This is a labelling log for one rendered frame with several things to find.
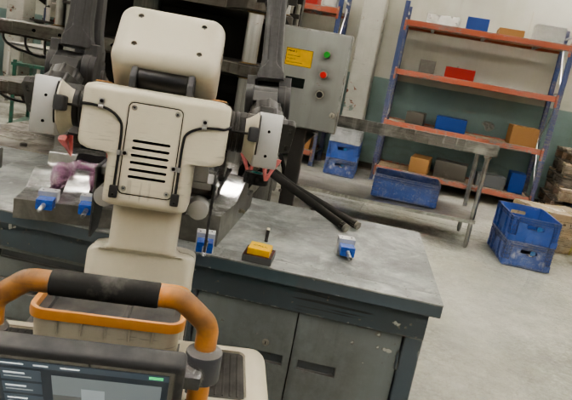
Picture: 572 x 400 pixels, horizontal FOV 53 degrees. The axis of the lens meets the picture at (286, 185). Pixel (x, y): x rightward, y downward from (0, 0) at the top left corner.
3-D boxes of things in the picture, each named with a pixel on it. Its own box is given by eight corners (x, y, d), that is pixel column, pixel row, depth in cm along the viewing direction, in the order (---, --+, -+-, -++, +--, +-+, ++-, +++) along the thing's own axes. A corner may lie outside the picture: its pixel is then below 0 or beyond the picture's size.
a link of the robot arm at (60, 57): (47, 68, 118) (73, 72, 119) (61, 38, 125) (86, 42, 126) (52, 101, 125) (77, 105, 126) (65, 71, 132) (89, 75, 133)
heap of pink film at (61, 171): (107, 196, 169) (110, 170, 167) (43, 188, 165) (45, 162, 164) (117, 176, 194) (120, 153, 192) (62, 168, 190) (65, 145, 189)
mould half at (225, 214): (215, 247, 160) (223, 200, 157) (127, 227, 163) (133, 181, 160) (250, 206, 209) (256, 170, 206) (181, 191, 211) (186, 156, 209)
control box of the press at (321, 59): (287, 370, 257) (353, 35, 225) (220, 355, 260) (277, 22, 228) (293, 347, 278) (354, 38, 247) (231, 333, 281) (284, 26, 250)
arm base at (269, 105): (238, 117, 118) (296, 126, 119) (242, 90, 123) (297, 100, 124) (233, 145, 124) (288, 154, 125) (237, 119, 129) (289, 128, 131)
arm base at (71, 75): (20, 80, 112) (83, 90, 114) (33, 54, 118) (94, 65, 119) (27, 111, 119) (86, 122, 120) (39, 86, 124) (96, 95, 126)
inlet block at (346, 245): (357, 269, 163) (360, 251, 162) (339, 266, 163) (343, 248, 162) (351, 254, 176) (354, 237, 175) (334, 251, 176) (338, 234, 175)
